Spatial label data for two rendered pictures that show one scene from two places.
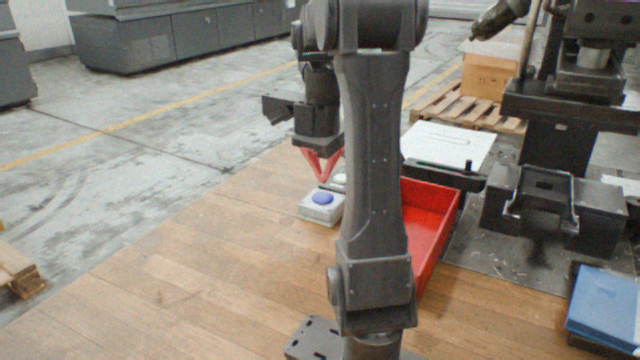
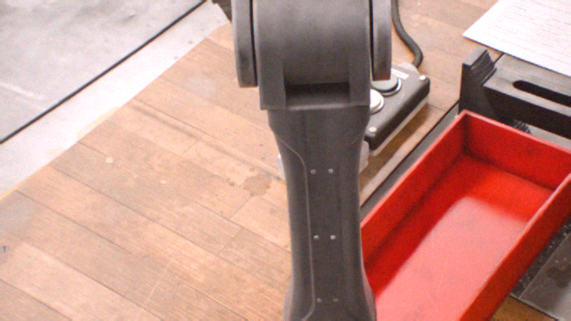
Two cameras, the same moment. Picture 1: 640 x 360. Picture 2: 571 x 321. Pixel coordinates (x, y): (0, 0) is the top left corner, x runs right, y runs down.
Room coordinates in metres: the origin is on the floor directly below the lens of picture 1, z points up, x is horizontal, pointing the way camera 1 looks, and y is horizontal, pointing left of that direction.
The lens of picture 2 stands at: (-0.09, -0.13, 1.68)
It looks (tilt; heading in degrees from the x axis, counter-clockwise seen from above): 45 degrees down; 13
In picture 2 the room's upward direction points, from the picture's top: 5 degrees counter-clockwise
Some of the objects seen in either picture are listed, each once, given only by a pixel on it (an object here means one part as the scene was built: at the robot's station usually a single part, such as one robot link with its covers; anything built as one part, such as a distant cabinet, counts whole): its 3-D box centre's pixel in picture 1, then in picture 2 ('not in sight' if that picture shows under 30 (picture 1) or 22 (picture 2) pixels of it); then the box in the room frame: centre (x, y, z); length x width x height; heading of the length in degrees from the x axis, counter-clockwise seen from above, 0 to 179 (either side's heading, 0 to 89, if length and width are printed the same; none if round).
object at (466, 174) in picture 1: (442, 180); (567, 121); (0.69, -0.23, 0.95); 0.15 x 0.03 x 0.10; 62
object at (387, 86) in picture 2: not in sight; (384, 87); (0.75, -0.05, 0.93); 0.03 x 0.03 x 0.02
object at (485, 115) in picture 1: (487, 108); not in sight; (3.65, -1.50, 0.07); 1.20 x 1.00 x 0.14; 146
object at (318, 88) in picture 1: (322, 82); not in sight; (0.66, 0.00, 1.14); 0.07 x 0.06 x 0.07; 9
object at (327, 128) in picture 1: (322, 119); not in sight; (0.66, 0.00, 1.08); 0.10 x 0.07 x 0.07; 152
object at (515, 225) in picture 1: (547, 209); not in sight; (0.61, -0.38, 0.94); 0.20 x 0.10 x 0.07; 62
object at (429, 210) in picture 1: (403, 232); (449, 237); (0.55, -0.13, 0.93); 0.25 x 0.12 x 0.06; 152
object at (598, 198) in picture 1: (553, 188); not in sight; (0.61, -0.38, 0.98); 0.20 x 0.10 x 0.01; 62
